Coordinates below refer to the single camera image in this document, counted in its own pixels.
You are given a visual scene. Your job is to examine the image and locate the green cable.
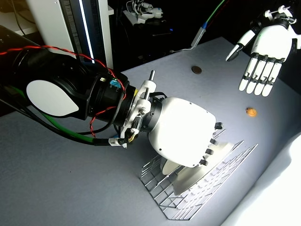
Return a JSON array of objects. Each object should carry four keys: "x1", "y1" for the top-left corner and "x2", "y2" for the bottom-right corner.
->
[{"x1": 204, "y1": 0, "x2": 226, "y2": 29}]

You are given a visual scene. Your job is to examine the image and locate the red cable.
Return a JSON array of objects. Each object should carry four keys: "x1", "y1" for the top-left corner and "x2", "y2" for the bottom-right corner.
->
[{"x1": 206, "y1": 0, "x2": 231, "y2": 27}]

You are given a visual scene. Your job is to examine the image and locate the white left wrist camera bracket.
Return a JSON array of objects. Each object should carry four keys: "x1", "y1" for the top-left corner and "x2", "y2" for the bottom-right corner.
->
[{"x1": 263, "y1": 5, "x2": 297, "y2": 25}]

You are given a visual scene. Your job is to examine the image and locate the silver wire dish rack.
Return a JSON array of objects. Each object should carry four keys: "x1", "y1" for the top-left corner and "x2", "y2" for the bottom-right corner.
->
[{"x1": 139, "y1": 128, "x2": 259, "y2": 221}]

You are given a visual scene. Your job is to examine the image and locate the black plate with white inside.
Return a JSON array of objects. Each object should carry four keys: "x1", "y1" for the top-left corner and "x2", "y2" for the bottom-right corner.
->
[{"x1": 173, "y1": 140, "x2": 237, "y2": 196}]

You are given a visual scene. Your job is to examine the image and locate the white column with light strip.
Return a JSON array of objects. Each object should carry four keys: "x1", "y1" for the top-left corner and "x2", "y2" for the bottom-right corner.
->
[{"x1": 25, "y1": 0, "x2": 115, "y2": 69}]

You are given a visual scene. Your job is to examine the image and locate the white robot parts with cables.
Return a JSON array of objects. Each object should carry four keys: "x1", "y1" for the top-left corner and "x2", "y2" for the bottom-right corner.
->
[{"x1": 123, "y1": 0, "x2": 164, "y2": 25}]

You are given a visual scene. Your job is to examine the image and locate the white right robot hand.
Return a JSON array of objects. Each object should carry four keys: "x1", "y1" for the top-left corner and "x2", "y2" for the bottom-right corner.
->
[{"x1": 148, "y1": 96, "x2": 223, "y2": 168}]

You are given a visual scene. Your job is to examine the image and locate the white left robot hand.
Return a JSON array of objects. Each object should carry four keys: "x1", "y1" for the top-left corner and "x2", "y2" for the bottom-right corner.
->
[{"x1": 225, "y1": 24, "x2": 301, "y2": 97}]

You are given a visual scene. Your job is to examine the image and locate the grey cable adapter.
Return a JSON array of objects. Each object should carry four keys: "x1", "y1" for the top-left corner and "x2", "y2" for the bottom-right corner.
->
[{"x1": 190, "y1": 26, "x2": 207, "y2": 49}]

